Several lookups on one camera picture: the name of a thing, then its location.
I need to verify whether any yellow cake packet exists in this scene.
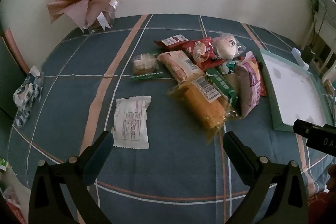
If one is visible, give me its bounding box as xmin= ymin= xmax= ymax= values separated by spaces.
xmin=168 ymin=77 xmax=242 ymax=146

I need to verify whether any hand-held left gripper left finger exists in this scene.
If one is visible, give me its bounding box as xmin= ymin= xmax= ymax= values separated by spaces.
xmin=28 ymin=131 xmax=114 ymax=224

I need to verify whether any red cloth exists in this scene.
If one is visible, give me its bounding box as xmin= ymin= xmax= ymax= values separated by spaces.
xmin=307 ymin=190 xmax=336 ymax=224

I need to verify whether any red picture snack bag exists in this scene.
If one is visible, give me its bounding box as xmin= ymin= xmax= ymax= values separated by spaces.
xmin=181 ymin=37 xmax=226 ymax=69

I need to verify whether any small red white packet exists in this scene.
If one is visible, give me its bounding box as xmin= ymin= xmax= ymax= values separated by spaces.
xmin=154 ymin=34 xmax=189 ymax=48

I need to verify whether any white shelf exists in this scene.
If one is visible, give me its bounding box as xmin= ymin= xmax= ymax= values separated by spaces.
xmin=302 ymin=0 xmax=336 ymax=77

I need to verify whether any dark green snack packet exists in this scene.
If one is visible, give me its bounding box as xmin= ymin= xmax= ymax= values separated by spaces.
xmin=205 ymin=68 xmax=238 ymax=106

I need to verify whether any clear glass jar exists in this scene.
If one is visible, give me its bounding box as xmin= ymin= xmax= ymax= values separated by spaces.
xmin=89 ymin=0 xmax=118 ymax=33

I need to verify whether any green tray white inside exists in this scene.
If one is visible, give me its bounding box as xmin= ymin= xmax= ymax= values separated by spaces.
xmin=259 ymin=48 xmax=332 ymax=131

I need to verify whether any thin green stick packet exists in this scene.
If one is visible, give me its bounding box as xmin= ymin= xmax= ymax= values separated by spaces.
xmin=129 ymin=72 xmax=164 ymax=81

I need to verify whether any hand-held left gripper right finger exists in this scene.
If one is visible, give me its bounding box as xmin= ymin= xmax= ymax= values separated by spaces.
xmin=223 ymin=131 xmax=309 ymax=224

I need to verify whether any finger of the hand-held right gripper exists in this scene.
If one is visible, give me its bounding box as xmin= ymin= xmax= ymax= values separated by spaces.
xmin=293 ymin=119 xmax=336 ymax=139

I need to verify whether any black plug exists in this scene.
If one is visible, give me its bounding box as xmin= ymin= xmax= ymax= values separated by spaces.
xmin=301 ymin=46 xmax=315 ymax=62

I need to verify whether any purple white snack bag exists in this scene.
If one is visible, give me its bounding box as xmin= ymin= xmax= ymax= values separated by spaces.
xmin=235 ymin=51 xmax=267 ymax=118

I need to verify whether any green headboard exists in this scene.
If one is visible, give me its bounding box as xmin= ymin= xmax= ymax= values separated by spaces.
xmin=0 ymin=28 xmax=30 ymax=119

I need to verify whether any pink roll cake packet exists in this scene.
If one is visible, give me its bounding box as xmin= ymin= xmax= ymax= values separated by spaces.
xmin=157 ymin=51 xmax=205 ymax=83

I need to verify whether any white snack packet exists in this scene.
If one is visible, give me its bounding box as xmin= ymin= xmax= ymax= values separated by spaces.
xmin=111 ymin=96 xmax=152 ymax=149

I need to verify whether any round pastry clear packet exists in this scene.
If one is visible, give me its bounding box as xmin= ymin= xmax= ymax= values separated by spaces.
xmin=132 ymin=53 xmax=160 ymax=75

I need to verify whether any white bun clear packet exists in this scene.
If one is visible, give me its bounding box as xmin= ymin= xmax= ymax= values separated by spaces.
xmin=212 ymin=32 xmax=247 ymax=60

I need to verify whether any red white plastic bag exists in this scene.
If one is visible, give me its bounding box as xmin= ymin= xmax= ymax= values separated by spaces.
xmin=0 ymin=186 xmax=27 ymax=224

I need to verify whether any patterned tissue packet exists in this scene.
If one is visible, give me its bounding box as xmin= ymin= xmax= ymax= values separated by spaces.
xmin=14 ymin=66 xmax=45 ymax=127

